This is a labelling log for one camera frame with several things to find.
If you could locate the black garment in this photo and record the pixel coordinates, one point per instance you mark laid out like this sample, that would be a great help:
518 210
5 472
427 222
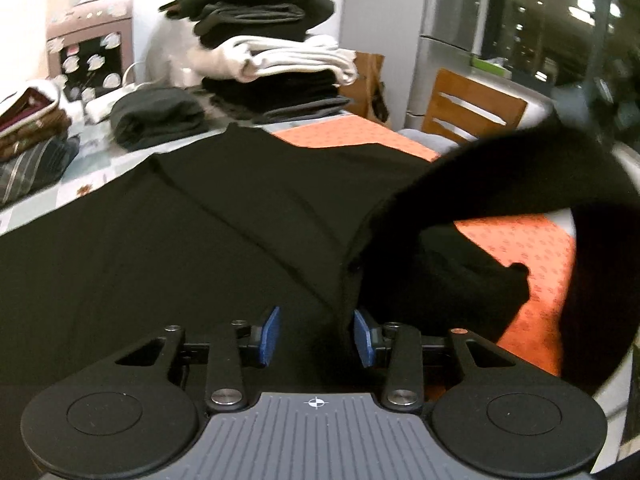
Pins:
200 240
280 92

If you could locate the white power strip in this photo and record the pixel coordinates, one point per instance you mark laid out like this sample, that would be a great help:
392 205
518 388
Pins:
102 107

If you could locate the wooden chair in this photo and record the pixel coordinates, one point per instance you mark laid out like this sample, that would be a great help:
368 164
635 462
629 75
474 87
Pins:
450 87

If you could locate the black folded garment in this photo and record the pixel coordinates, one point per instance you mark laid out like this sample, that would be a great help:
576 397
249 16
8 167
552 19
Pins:
280 92

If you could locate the grey plaid folded cloth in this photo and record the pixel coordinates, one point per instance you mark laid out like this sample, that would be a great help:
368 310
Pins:
35 170

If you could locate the pink floral covered appliance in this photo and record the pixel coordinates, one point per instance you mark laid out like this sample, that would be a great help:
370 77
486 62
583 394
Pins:
90 55

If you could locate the checkered floral tablecloth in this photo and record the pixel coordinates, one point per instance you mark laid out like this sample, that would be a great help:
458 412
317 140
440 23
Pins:
95 170

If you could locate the brown paper bag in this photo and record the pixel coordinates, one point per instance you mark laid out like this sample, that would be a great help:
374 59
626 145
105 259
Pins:
372 85

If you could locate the dark grey folded trousers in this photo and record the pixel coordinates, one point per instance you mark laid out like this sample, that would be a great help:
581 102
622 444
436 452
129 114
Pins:
250 17

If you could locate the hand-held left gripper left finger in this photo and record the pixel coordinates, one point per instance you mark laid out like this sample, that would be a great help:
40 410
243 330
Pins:
270 336

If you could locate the grey cushion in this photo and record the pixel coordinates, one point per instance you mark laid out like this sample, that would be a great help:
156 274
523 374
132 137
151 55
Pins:
430 140

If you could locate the dark green folded garment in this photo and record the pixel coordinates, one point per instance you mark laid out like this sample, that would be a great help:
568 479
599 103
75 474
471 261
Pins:
155 117

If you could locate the white plastic bag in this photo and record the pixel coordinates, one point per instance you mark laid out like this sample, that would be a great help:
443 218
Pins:
172 55

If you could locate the orange patterned mat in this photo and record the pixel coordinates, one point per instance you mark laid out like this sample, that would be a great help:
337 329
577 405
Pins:
530 260

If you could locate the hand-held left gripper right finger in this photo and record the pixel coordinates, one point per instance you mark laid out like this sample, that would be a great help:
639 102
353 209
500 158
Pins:
362 340

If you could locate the brown patterned folded blanket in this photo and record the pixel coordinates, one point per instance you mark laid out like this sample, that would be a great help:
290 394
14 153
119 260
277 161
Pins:
35 135

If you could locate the green box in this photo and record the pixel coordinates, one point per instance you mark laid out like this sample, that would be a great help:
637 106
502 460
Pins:
492 66

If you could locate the silver refrigerator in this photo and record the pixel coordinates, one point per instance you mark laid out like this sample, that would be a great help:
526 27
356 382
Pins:
450 35

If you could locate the maroon and white folded cloth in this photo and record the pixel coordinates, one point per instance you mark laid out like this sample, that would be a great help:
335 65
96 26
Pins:
25 105

